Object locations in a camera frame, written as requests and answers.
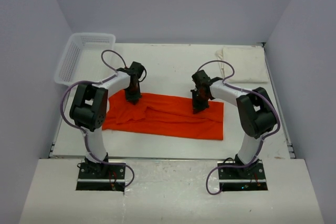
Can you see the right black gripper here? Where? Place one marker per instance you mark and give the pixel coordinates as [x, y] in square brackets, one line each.
[196, 106]

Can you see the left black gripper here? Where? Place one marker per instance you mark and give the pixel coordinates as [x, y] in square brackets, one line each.
[134, 98]

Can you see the orange t-shirt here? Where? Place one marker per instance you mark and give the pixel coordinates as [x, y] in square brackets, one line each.
[165, 115]

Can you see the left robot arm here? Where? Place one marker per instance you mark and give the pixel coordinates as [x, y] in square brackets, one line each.
[90, 106]

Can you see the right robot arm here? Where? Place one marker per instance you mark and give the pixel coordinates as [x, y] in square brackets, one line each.
[257, 114]

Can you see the folded white t-shirt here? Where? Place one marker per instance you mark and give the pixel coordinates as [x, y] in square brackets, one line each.
[246, 64]

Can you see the white plastic basket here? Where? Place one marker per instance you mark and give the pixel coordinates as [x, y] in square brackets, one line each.
[81, 58]

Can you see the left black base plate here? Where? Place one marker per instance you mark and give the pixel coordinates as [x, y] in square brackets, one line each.
[99, 177]

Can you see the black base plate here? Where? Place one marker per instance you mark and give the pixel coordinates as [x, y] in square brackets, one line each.
[248, 179]
[99, 177]

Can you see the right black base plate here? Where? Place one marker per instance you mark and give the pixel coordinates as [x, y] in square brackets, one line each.
[248, 179]

